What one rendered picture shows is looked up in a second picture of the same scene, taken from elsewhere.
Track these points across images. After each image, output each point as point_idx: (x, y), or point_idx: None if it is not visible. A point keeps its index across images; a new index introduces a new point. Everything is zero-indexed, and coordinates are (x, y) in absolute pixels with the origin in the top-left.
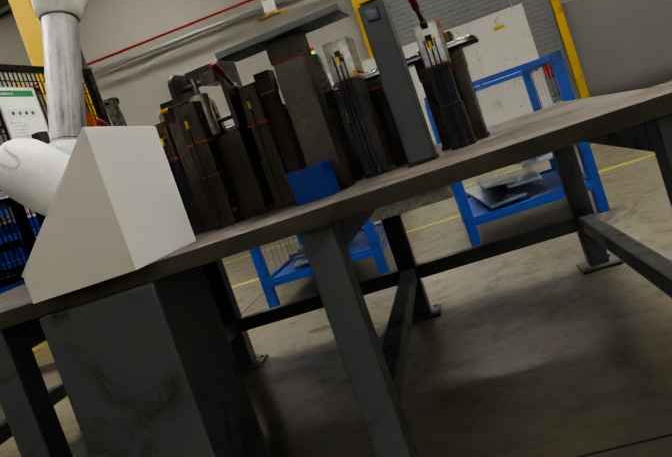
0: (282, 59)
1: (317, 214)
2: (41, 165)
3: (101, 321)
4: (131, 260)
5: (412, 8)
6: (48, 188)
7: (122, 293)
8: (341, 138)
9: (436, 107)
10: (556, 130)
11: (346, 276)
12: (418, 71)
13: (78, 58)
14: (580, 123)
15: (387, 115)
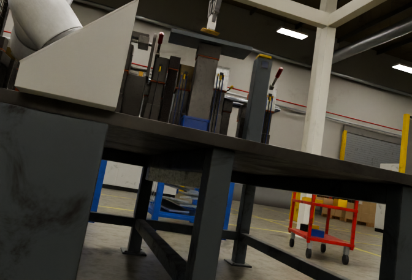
0: (205, 56)
1: (237, 141)
2: (61, 5)
3: (49, 130)
4: (116, 99)
5: (276, 75)
6: (58, 22)
7: (80, 119)
8: None
9: (242, 133)
10: (370, 166)
11: (227, 189)
12: (243, 109)
13: None
14: (380, 168)
15: None
